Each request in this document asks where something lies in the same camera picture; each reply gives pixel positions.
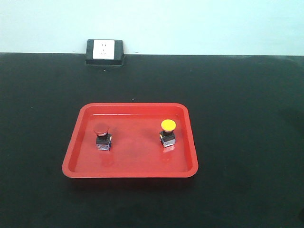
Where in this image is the yellow mushroom push button switch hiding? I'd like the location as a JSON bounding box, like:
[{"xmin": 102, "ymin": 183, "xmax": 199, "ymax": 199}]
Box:
[{"xmin": 159, "ymin": 119, "xmax": 176, "ymax": 148}]

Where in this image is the red mushroom push button switch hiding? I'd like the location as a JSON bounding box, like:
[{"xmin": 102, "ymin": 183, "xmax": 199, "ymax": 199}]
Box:
[{"xmin": 94, "ymin": 123, "xmax": 112, "ymax": 151}]

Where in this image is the red plastic tray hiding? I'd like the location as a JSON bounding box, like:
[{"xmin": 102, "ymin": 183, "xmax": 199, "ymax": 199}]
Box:
[{"xmin": 62, "ymin": 103, "xmax": 199, "ymax": 178}]

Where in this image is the black white power socket box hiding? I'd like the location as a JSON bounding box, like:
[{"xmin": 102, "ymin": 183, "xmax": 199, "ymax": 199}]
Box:
[{"xmin": 85, "ymin": 39, "xmax": 124, "ymax": 66}]

